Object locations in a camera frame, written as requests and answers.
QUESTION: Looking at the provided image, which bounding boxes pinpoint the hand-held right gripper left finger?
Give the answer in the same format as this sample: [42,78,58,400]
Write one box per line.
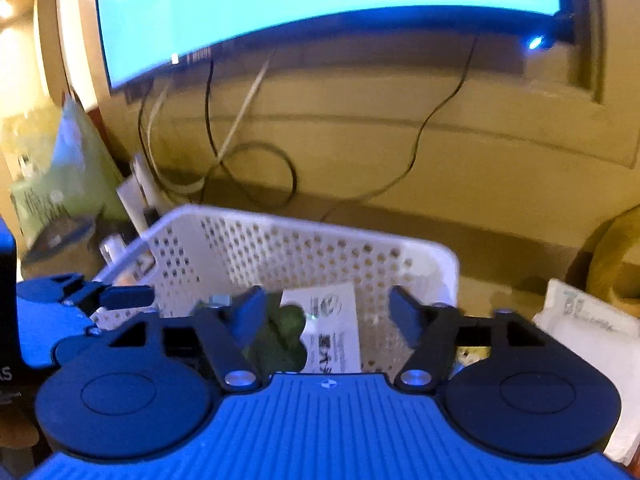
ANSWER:
[107,285,268,394]

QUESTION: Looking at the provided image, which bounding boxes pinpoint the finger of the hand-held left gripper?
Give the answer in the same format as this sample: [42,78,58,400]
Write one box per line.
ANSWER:
[62,274,156,317]

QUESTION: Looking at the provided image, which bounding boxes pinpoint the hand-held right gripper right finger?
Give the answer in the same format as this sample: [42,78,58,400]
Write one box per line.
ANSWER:
[389,285,546,394]

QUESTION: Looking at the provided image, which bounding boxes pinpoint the white green vegetable packet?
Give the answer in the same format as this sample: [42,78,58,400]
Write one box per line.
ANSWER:
[245,282,361,376]

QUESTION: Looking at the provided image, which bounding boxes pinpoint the white perforated plastic basket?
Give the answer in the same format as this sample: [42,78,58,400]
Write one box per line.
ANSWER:
[92,204,461,376]

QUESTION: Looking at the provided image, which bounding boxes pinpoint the dark round object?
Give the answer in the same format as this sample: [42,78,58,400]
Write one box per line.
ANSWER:
[22,220,97,281]

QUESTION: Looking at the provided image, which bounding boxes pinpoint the white plug adapter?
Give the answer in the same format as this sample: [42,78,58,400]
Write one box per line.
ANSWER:
[116,155,167,233]

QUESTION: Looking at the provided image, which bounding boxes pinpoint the green printed bag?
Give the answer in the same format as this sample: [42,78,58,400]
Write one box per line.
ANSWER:
[10,95,131,261]

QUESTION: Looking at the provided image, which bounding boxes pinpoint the white packet teal print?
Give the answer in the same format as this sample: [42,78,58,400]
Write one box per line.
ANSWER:
[532,279,640,466]

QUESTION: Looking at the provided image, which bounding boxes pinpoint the tan curved cushion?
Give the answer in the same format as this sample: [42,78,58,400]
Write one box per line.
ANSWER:
[575,207,640,306]

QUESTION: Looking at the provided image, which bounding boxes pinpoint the computer monitor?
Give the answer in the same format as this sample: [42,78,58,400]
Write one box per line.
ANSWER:
[92,0,588,92]

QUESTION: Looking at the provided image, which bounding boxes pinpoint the looped black cable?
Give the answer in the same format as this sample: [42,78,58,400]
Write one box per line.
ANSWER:
[137,57,299,209]

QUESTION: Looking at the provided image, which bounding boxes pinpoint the white cable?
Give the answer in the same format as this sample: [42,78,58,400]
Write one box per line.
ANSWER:
[147,52,273,201]

